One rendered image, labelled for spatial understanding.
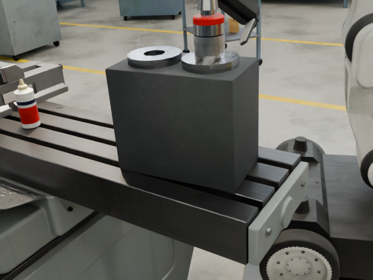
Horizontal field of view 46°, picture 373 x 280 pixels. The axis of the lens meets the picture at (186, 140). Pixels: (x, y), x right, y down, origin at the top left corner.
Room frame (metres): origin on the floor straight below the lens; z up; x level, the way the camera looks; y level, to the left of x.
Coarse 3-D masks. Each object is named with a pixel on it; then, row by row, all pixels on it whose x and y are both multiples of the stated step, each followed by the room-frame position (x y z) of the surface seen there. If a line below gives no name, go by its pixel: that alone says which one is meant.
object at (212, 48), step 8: (216, 24) 0.65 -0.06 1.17; (200, 32) 0.65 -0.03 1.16; (208, 32) 0.65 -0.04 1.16; (216, 32) 0.65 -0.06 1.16; (224, 32) 0.66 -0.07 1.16; (200, 40) 0.65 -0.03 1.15; (208, 40) 0.65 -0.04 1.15; (216, 40) 0.65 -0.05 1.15; (224, 40) 0.66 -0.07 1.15; (200, 48) 0.65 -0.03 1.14; (208, 48) 0.65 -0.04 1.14; (216, 48) 0.65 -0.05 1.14; (224, 48) 0.66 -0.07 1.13; (200, 56) 0.65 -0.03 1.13; (208, 56) 0.65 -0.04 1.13; (216, 56) 0.65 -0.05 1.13; (224, 56) 0.66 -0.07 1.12
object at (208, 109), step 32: (128, 64) 0.70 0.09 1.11; (160, 64) 0.67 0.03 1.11; (192, 64) 0.64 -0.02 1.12; (224, 64) 0.63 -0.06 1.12; (256, 64) 0.68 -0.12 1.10; (128, 96) 0.67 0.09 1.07; (160, 96) 0.64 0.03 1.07; (192, 96) 0.62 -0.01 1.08; (224, 96) 0.59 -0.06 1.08; (256, 96) 0.68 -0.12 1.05; (128, 128) 0.68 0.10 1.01; (160, 128) 0.65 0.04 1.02; (192, 128) 0.62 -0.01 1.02; (224, 128) 0.60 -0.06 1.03; (256, 128) 0.68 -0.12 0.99; (128, 160) 0.68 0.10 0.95; (160, 160) 0.65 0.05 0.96; (192, 160) 0.62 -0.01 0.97; (224, 160) 0.60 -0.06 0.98; (256, 160) 0.68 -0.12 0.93
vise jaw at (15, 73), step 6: (0, 66) 1.04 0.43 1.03; (6, 66) 1.04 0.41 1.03; (12, 66) 1.05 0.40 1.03; (18, 66) 1.06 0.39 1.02; (0, 72) 1.02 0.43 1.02; (6, 72) 1.03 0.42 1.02; (12, 72) 1.04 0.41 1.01; (18, 72) 1.05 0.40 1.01; (0, 78) 1.03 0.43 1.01; (6, 78) 1.03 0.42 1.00; (12, 78) 1.04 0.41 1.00; (18, 78) 1.05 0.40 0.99
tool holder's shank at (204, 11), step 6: (198, 0) 0.67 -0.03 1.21; (204, 0) 0.66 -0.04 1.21; (210, 0) 0.66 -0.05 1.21; (216, 0) 0.66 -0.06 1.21; (198, 6) 0.66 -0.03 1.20; (204, 6) 0.66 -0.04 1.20; (210, 6) 0.66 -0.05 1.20; (216, 6) 0.66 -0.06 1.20; (204, 12) 0.66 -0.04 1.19; (210, 12) 0.66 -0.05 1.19
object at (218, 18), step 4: (196, 16) 0.67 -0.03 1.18; (200, 16) 0.67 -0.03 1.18; (212, 16) 0.66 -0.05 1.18; (216, 16) 0.66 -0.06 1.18; (220, 16) 0.66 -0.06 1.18; (196, 20) 0.66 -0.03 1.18; (200, 20) 0.65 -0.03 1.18; (204, 20) 0.65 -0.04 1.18; (208, 20) 0.65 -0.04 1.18; (212, 20) 0.65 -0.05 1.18; (216, 20) 0.65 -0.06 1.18; (220, 20) 0.65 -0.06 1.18; (196, 24) 0.66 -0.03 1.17; (200, 24) 0.65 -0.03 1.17; (204, 24) 0.65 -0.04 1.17; (208, 24) 0.65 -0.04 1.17; (212, 24) 0.65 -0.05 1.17
